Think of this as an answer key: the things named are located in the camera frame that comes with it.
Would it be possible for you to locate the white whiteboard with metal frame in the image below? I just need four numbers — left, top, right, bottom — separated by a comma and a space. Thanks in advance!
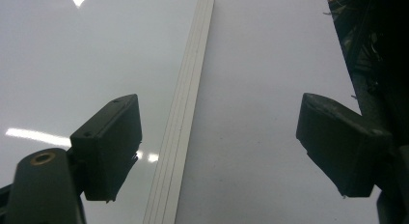
0, 0, 216, 224

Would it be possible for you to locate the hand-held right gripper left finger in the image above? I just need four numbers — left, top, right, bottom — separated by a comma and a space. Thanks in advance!
69, 93, 144, 203

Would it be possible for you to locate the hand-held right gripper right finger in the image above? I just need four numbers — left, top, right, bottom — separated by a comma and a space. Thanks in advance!
295, 92, 395, 199

